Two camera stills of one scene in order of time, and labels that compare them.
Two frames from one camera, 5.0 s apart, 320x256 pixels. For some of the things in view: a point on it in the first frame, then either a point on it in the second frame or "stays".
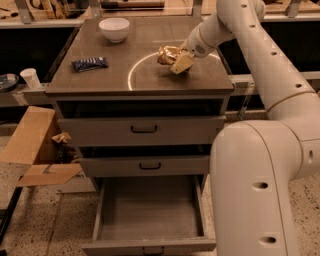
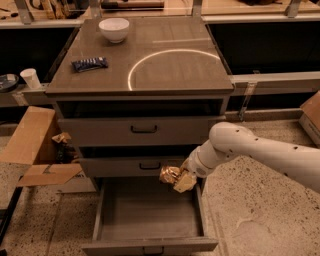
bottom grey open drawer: [151, 216] stays
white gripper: [195, 45] to [196, 165]
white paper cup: [31, 77] stays
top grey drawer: [184, 131] stays
